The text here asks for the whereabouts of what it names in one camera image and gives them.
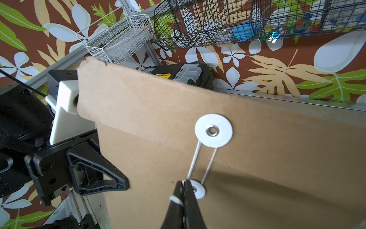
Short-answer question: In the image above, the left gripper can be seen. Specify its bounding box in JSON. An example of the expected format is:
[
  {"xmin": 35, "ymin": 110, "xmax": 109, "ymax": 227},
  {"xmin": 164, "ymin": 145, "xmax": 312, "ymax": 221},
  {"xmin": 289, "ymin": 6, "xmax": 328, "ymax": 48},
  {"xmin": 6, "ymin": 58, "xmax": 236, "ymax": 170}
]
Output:
[{"xmin": 24, "ymin": 129, "xmax": 130, "ymax": 206}]

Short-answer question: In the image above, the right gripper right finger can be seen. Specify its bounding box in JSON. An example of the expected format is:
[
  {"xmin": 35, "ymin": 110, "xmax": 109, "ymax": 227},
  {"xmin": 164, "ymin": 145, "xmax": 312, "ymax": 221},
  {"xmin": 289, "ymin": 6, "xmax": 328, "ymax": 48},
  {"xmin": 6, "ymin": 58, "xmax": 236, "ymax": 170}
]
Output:
[{"xmin": 183, "ymin": 180, "xmax": 206, "ymax": 229}]

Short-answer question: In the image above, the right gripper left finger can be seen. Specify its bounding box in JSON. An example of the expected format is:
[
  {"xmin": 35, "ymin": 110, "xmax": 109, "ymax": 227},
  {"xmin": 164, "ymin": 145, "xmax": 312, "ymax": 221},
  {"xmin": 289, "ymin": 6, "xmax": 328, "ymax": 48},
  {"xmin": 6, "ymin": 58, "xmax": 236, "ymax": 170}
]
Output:
[{"xmin": 161, "ymin": 181, "xmax": 184, "ymax": 229}]

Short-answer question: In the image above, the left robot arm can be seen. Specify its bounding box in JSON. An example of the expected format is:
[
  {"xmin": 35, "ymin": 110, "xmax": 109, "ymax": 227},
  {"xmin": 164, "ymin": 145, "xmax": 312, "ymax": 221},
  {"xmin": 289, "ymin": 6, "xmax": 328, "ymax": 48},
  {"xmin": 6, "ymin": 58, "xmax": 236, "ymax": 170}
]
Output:
[{"xmin": 1, "ymin": 83, "xmax": 129, "ymax": 229}]

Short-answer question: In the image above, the black toolbox yellow latch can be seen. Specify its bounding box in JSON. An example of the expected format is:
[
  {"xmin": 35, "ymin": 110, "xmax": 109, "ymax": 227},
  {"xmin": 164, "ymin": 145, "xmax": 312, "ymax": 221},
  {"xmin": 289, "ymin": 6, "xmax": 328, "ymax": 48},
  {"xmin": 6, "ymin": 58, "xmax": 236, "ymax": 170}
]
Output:
[{"xmin": 143, "ymin": 62, "xmax": 214, "ymax": 90}]

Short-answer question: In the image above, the blue object in basket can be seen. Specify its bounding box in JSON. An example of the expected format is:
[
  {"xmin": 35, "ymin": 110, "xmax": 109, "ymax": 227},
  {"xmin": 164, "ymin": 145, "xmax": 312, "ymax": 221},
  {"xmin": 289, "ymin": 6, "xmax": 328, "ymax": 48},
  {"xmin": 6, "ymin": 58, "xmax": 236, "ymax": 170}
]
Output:
[{"xmin": 231, "ymin": 21, "xmax": 255, "ymax": 42}]

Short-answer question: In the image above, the white wire basket left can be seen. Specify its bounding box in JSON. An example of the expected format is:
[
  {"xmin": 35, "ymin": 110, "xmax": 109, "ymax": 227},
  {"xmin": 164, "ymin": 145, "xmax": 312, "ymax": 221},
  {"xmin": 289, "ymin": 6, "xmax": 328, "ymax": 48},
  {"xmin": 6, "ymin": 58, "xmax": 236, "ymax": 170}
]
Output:
[{"xmin": 76, "ymin": 6, "xmax": 153, "ymax": 65}]

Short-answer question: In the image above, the black wire basket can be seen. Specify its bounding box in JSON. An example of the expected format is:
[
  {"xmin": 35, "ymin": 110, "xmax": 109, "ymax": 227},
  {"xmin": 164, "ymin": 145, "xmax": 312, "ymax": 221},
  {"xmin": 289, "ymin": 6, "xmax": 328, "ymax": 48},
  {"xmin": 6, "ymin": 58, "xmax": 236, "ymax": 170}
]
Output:
[{"xmin": 152, "ymin": 1, "xmax": 366, "ymax": 50}]

